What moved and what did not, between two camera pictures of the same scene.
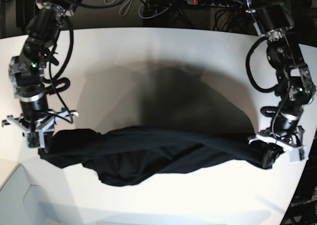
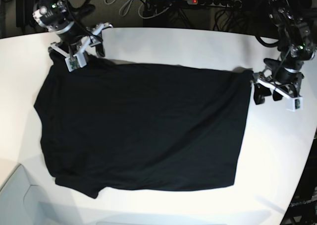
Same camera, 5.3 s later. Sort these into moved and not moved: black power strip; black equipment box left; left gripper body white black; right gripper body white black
Moved: left gripper body white black; right gripper body white black
Not moved: black power strip; black equipment box left
